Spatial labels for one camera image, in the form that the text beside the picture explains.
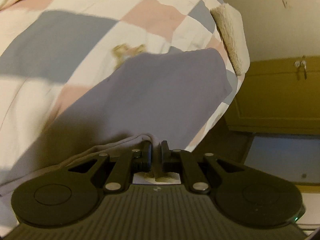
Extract grey-purple garment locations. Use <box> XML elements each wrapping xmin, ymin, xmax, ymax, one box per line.
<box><xmin>1</xmin><ymin>48</ymin><xmax>238</xmax><ymax>196</ymax></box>

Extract yellow wooden door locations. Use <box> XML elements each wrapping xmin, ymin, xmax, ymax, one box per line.
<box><xmin>224</xmin><ymin>56</ymin><xmax>319</xmax><ymax>135</ymax></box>

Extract white fluffy folded blanket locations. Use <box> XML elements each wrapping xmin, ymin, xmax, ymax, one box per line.
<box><xmin>210</xmin><ymin>3</ymin><xmax>250</xmax><ymax>76</ymax></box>

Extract checkered patchwork quilt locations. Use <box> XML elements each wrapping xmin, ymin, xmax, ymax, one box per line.
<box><xmin>1</xmin><ymin>0</ymin><xmax>245</xmax><ymax>183</ymax></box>

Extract keys in door lock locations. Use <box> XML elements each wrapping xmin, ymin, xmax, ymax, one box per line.
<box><xmin>294</xmin><ymin>56</ymin><xmax>307</xmax><ymax>80</ymax></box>

